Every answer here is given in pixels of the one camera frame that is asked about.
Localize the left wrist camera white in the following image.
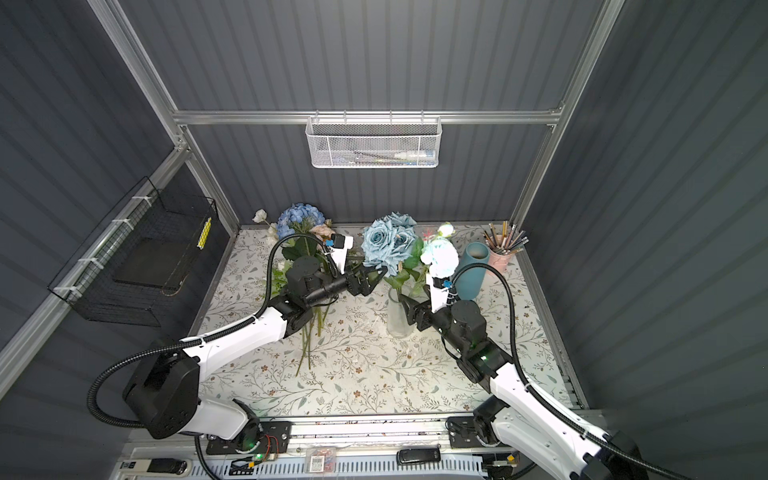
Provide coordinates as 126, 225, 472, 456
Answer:
326, 233, 354, 274

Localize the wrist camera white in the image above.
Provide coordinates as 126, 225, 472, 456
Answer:
326, 233, 354, 274
427, 275, 452, 313

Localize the black remote device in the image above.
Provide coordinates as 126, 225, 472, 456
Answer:
396, 447, 441, 466

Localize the clear glass vase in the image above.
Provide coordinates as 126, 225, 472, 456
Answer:
387, 288, 413, 339

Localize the white wire mesh basket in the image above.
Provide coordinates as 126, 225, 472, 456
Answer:
305, 116, 443, 169

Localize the white marker in basket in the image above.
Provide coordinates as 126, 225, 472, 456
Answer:
353, 149, 436, 166

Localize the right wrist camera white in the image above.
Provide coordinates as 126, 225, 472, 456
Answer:
427, 275, 452, 313

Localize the pink pencil cup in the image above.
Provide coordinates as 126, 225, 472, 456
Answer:
488, 250, 514, 274

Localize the dusty blue rose bunch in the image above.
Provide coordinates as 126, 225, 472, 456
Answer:
362, 212, 426, 293

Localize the teal ceramic vase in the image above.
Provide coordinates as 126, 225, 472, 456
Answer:
455, 242, 490, 300

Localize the white power strip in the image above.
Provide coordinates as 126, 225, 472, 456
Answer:
117, 458, 191, 478

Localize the floral patterned table mat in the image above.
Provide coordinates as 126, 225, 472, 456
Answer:
201, 255, 577, 417

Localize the white pink flower bunch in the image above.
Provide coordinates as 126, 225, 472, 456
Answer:
269, 269, 315, 374

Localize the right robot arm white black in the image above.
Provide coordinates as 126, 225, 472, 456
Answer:
400, 294, 680, 479

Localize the blue hydrangea flower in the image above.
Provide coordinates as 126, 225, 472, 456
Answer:
276, 203, 327, 240

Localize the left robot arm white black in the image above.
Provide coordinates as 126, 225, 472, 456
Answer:
86, 234, 387, 440

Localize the black wire basket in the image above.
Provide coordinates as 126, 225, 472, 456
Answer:
48, 178, 218, 327

